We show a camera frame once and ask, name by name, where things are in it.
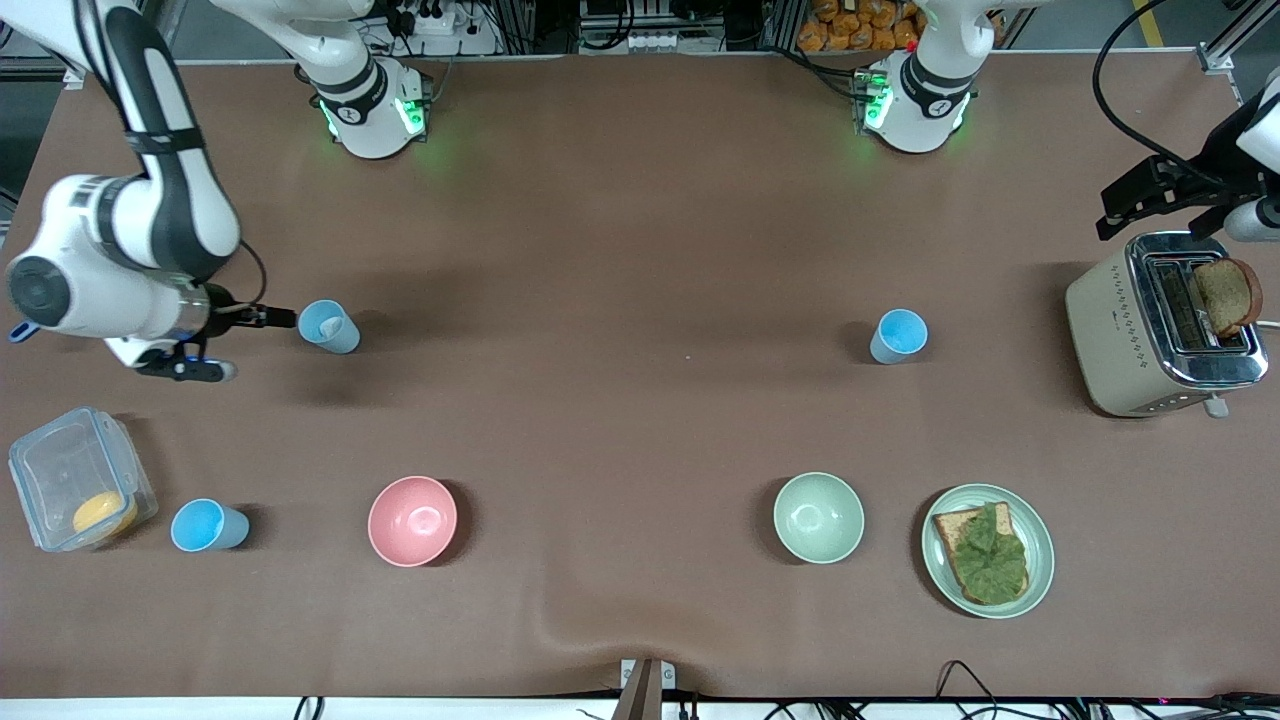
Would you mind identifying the light blue plastic cup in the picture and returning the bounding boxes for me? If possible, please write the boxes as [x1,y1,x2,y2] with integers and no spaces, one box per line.
[869,308,929,366]
[297,299,362,355]
[170,498,251,553]

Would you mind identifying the brown bread slice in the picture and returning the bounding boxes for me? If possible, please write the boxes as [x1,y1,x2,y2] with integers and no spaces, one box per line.
[1192,258,1264,339]

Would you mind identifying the beige chrome toaster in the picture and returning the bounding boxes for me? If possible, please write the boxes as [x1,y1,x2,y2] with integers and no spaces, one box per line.
[1064,231,1271,419]

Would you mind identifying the clear plastic food container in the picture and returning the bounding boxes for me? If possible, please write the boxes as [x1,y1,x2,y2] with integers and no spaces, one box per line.
[8,406,159,553]

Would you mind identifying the orange round food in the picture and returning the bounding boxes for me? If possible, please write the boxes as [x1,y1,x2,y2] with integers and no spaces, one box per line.
[72,490,139,538]

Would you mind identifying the pink bowl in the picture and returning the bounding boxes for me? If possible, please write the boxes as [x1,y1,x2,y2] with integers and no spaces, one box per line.
[367,475,459,568]

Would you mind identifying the bag of orange snacks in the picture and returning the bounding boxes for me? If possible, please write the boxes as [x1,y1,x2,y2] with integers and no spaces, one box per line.
[797,0,923,53]

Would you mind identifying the white power strip with plugs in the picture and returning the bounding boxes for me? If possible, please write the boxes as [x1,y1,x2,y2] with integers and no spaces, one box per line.
[385,0,473,37]

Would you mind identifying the pale green plate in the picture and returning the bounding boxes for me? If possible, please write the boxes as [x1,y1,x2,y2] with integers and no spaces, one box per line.
[921,483,1056,620]

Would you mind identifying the toast slice under lettuce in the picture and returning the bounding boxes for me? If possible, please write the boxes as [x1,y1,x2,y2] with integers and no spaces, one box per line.
[932,501,1031,606]

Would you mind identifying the brown table cover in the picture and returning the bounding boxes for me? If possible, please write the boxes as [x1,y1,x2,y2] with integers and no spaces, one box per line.
[0,50,1280,701]

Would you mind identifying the green lettuce leaf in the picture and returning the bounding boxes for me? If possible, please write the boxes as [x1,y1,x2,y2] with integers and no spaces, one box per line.
[948,503,1029,604]

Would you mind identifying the pale green bowl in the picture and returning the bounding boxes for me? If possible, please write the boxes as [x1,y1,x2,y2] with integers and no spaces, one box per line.
[772,471,866,566]

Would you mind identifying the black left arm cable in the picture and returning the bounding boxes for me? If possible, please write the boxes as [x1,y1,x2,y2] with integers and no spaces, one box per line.
[1092,0,1236,191]

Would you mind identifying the aluminium frame profile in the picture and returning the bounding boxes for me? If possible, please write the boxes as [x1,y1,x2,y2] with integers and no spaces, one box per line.
[1198,0,1280,76]

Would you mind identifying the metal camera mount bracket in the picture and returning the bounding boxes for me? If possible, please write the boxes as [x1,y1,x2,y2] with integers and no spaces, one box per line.
[620,657,676,720]

